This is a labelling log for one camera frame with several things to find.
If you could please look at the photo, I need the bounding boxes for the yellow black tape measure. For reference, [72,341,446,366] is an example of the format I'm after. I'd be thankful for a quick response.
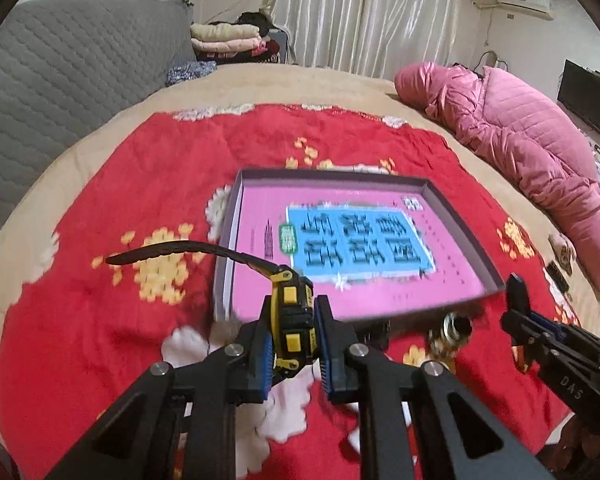
[105,240,317,379]

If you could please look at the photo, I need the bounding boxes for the black remote control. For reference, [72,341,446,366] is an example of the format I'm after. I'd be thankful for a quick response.
[545,261,570,294]

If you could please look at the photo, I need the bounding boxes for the beige bed cover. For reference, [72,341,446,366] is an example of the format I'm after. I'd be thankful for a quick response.
[0,62,600,441]

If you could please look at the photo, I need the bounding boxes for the small metal lens object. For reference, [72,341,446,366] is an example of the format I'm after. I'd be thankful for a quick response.
[427,312,474,360]

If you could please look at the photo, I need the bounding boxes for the pink box with blue label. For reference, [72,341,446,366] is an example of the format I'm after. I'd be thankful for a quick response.
[220,169,504,330]

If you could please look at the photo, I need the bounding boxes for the red floral blanket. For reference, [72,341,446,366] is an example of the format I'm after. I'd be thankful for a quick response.
[0,105,568,479]

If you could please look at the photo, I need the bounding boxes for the pink puffer jacket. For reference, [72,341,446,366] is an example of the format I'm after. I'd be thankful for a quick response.
[394,62,600,290]

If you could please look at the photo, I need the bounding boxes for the black television screen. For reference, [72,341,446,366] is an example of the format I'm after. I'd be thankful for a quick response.
[557,60,600,134]

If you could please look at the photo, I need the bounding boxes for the white air conditioner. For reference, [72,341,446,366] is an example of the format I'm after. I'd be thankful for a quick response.
[496,0,554,20]

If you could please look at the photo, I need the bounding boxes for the white curtain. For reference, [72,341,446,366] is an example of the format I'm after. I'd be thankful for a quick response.
[268,0,462,79]

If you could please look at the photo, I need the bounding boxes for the dark patterned cloth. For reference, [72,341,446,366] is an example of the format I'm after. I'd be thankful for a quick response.
[166,61,218,87]

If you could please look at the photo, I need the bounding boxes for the stack of folded clothes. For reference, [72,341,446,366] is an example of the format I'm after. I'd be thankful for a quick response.
[189,12,288,65]

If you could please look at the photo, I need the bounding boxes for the grey quilted sofa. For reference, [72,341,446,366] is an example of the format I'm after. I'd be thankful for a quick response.
[0,0,194,229]

